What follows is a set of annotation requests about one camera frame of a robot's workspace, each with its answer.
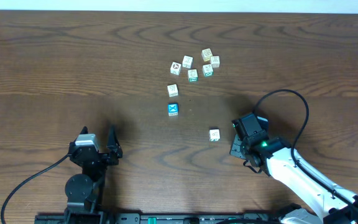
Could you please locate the wooden block teal side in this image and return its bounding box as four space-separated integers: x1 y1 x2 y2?
209 129 221 141

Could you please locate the wooden block green letter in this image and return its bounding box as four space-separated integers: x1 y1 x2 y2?
188 69 198 82

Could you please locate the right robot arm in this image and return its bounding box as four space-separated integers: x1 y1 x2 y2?
230 113 358 223

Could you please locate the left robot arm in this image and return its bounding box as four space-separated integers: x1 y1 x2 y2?
65 126 123 213

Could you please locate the blue letter block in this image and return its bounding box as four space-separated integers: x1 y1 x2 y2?
168 103 178 116

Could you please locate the wooden block teal letter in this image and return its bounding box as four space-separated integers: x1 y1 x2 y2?
202 64 214 77

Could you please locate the wooden block upper right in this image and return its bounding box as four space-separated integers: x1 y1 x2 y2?
210 56 221 68

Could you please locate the wooden block near blue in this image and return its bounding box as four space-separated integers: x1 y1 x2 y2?
167 84 178 97

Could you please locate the wooden block yellow edge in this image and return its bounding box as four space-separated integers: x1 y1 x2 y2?
201 49 213 62

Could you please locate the wooden block upper left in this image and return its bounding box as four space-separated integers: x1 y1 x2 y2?
182 55 193 69

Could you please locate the wooden block red picture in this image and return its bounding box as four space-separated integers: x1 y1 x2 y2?
170 62 181 75

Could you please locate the left black cable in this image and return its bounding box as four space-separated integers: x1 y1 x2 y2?
1 154 71 224

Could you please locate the black cable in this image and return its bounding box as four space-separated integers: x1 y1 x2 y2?
1 154 71 224
252 89 358 224

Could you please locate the right black cable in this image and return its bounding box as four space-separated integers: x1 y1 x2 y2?
252 89 358 224

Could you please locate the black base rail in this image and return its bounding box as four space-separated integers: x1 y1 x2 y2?
34 212 323 224

